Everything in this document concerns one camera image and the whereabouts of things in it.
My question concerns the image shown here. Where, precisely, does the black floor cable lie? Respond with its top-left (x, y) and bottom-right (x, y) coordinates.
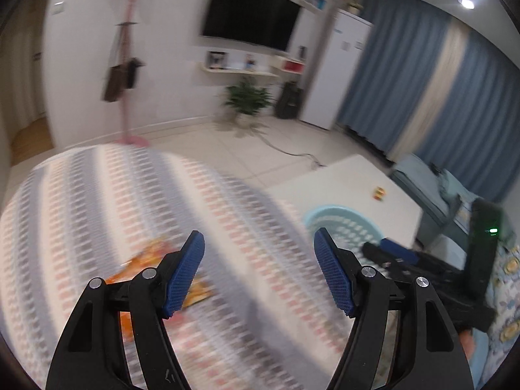
top-left (252, 128), bottom-right (326, 167)

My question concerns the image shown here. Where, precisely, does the round striped tablecloth table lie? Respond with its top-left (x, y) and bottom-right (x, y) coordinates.
top-left (0, 144), bottom-right (391, 390)

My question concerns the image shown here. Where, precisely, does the light blue sofa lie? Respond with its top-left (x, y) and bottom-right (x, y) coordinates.
top-left (391, 153), bottom-right (488, 236)

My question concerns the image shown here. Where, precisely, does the black guitar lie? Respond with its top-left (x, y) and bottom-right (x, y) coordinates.
top-left (275, 45), bottom-right (303, 120)

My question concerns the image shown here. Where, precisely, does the white coffee table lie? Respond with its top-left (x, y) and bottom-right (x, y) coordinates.
top-left (266, 153), bottom-right (424, 253)

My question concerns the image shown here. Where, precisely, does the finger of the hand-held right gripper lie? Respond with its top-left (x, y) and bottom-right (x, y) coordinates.
top-left (362, 242), bottom-right (393, 271)
top-left (380, 239), bottom-right (418, 267)

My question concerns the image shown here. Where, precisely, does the orange snack packet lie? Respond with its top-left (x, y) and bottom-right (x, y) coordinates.
top-left (106, 239), bottom-right (212, 340)

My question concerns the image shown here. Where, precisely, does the light blue plastic basket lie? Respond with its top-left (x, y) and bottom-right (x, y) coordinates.
top-left (304, 205), bottom-right (386, 261)

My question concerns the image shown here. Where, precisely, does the white low wall shelf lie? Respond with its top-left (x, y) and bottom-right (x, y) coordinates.
top-left (199, 62), bottom-right (281, 78)

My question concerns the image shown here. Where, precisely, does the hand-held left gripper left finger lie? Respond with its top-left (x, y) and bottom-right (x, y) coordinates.
top-left (45, 229), bottom-right (206, 390)

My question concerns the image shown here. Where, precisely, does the green potted plant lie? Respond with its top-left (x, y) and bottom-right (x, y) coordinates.
top-left (221, 77), bottom-right (275, 126)

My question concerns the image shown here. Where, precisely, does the black hanging bag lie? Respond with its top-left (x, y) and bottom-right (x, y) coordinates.
top-left (124, 58), bottom-right (145, 89)

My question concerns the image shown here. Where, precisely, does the red and white drawer box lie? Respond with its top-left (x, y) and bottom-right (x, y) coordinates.
top-left (273, 55), bottom-right (305, 74)

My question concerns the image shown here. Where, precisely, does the floral cloth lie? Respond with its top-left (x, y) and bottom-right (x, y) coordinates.
top-left (473, 244), bottom-right (520, 390)

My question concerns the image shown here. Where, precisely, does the pink coat rack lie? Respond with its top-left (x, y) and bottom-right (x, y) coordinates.
top-left (91, 0), bottom-right (149, 147)

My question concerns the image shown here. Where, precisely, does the blue and beige curtain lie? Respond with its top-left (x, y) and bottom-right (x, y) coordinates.
top-left (335, 0), bottom-right (520, 204)

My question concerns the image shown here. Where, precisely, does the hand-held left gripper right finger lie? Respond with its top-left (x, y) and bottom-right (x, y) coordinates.
top-left (314, 227), bottom-right (475, 390)

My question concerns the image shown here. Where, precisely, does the brown hanging bag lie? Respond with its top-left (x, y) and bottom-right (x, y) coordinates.
top-left (102, 24), bottom-right (124, 103)

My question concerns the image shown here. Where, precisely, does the black wall television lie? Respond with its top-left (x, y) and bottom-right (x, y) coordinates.
top-left (199, 0), bottom-right (302, 51)

